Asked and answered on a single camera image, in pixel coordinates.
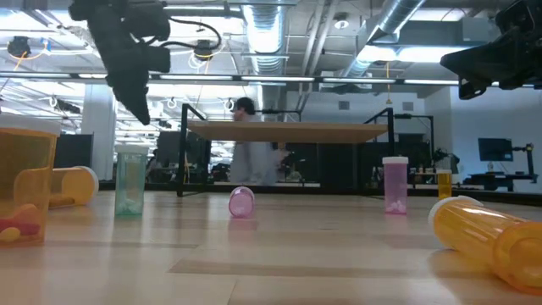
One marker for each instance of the wooden shelf with black legs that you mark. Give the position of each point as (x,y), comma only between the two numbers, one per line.
(288,132)

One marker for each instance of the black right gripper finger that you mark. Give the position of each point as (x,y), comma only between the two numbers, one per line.
(482,59)

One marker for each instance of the dark background desk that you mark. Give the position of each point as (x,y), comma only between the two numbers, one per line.
(499,178)

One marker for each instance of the small orange pill bottle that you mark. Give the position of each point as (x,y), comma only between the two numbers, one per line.
(444,186)

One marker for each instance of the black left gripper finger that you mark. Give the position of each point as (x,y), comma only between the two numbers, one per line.
(131,95)

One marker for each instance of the medium orange pill bottle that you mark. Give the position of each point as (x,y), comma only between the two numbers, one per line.
(478,231)
(25,169)

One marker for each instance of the large orange pill bottle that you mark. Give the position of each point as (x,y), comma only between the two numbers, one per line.
(78,186)

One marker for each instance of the green pill bottle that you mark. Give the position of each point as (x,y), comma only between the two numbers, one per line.
(131,182)

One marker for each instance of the long overhead light bar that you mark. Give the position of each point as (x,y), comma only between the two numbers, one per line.
(275,79)

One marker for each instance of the dark background monitor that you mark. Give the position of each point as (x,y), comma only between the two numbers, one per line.
(495,149)

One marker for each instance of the pink pill bottle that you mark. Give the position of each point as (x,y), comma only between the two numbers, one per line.
(241,203)
(395,186)

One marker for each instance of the person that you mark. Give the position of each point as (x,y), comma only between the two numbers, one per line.
(254,161)

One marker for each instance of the black partition panel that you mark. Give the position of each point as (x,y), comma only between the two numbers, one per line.
(74,152)

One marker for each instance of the silver ribbed ventilation duct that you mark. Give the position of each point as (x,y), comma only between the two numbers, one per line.
(394,17)
(264,34)

